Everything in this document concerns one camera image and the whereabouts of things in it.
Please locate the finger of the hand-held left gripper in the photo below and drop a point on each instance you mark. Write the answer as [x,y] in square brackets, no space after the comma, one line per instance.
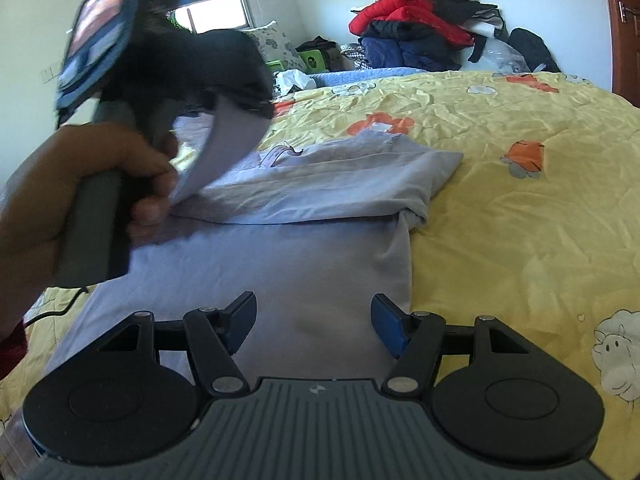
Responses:
[240,70]

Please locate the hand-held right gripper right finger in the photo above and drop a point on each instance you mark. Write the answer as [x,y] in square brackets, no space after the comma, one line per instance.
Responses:
[390,327]

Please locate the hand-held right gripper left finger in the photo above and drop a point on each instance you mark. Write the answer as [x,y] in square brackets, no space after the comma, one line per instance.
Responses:
[237,332]

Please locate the light purple shirt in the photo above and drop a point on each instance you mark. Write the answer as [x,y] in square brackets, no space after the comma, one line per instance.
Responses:
[300,260]

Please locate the person's left hand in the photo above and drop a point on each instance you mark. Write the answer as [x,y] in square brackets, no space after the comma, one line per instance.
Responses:
[45,200]

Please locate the green plastic item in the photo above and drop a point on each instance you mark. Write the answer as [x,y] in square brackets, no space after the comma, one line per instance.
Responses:
[275,65]

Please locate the grey patterned pillow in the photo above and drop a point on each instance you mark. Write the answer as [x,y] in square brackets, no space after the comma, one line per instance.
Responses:
[272,45]

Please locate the white crumpled cloth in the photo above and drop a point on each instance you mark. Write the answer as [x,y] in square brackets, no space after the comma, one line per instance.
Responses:
[292,82]

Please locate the window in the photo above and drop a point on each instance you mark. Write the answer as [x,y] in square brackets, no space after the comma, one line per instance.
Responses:
[220,12]

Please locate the green box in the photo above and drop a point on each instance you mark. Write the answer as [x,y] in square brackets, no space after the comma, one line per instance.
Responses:
[312,61]

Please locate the black cloth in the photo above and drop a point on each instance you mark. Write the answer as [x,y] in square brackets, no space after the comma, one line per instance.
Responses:
[317,44]

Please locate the checkered cloth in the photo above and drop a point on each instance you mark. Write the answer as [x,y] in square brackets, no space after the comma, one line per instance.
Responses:
[352,55]

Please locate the blue bed sheet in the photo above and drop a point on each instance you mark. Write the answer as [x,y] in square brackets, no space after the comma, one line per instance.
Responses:
[365,77]

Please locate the navy garment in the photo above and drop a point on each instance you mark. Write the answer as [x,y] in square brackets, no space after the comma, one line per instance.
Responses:
[400,52]

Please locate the red jacket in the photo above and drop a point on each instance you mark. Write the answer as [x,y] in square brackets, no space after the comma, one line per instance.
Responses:
[405,12]

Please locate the yellow printed blanket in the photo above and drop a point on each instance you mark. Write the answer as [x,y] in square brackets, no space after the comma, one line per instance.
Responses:
[525,210]

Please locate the black and white garment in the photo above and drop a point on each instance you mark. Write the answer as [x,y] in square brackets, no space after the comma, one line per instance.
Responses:
[475,15]

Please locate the white plastic bag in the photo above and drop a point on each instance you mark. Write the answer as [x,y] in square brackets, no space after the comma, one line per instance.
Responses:
[497,55]

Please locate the black bag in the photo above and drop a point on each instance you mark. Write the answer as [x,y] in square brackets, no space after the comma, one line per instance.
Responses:
[532,50]

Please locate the wooden door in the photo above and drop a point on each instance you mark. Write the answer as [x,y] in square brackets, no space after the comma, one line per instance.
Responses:
[625,35]

